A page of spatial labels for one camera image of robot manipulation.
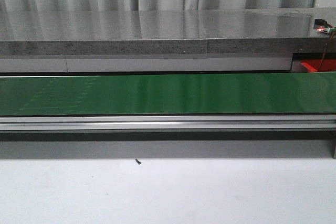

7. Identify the grey stone counter slab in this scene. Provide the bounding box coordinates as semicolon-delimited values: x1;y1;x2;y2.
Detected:
1;8;335;56

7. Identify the red black wire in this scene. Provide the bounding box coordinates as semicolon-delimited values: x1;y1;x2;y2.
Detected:
317;31;336;72

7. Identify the aluminium conveyor frame rail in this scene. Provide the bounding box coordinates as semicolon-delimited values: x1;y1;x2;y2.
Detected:
1;114;335;131

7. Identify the red plastic tray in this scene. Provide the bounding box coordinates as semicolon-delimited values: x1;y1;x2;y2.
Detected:
300;59;336;72

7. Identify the green conveyor belt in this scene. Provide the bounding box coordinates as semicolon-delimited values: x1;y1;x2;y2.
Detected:
1;72;335;116

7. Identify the small green circuit board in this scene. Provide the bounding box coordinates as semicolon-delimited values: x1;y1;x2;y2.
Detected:
314;18;335;34

